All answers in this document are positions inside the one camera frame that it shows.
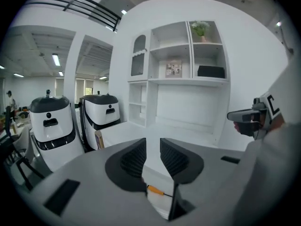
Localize black storage box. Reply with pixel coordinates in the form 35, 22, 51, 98
197, 65, 225, 79

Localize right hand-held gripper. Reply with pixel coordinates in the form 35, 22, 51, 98
226, 91, 286, 141

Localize white black mobile robot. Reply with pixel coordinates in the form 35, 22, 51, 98
29, 95, 86, 172
79, 93, 122, 151

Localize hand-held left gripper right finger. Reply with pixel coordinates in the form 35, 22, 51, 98
159, 137, 249, 226

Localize orange handled screwdriver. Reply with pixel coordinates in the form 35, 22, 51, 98
147, 184, 174, 198

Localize person's white shirt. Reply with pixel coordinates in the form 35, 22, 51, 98
231, 55, 301, 226

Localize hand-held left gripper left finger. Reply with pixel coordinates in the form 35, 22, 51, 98
30, 137, 166, 226

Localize black metal railing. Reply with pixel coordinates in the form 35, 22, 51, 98
25, 0, 122, 32

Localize person's right forearm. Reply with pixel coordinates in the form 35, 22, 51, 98
272, 115, 286, 133

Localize brown cardboard panel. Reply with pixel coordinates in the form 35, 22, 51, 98
94, 129, 105, 151

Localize green plant in pink vase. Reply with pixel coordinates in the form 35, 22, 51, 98
190, 20, 211, 43

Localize picture frame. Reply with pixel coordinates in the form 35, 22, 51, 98
165, 60, 183, 79

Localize white chair with black legs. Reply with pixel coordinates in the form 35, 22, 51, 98
13, 126, 53, 191

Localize white shelf cabinet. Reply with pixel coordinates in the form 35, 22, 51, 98
101, 20, 232, 181

